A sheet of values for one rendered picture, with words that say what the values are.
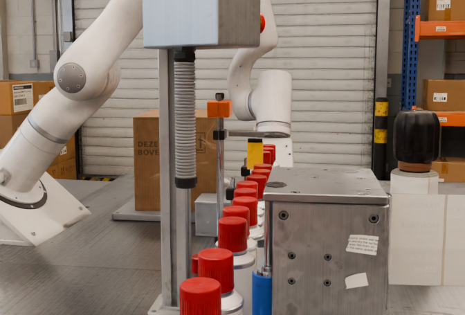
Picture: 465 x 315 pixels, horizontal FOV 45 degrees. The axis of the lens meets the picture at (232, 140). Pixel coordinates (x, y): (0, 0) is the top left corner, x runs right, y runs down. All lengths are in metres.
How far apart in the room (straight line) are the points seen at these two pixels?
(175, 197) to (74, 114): 0.57
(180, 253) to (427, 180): 0.46
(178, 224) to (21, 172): 0.64
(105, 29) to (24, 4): 5.10
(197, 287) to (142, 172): 1.17
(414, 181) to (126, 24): 0.75
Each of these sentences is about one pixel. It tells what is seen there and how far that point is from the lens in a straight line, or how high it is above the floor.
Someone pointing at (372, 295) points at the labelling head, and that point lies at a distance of 0.53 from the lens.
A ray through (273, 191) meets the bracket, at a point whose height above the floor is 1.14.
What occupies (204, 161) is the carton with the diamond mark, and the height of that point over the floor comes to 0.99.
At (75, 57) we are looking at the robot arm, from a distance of 1.37.
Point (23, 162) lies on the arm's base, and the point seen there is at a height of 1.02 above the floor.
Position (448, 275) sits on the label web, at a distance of 0.95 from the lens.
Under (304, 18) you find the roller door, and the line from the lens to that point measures 5.36.
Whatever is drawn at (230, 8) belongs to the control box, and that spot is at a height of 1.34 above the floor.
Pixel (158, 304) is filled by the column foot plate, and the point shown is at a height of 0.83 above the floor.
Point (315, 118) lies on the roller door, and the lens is 5.36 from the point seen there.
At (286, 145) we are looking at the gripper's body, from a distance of 1.31.
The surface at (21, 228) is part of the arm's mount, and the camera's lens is 1.46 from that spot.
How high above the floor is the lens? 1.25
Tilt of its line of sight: 7 degrees down
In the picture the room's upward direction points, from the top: straight up
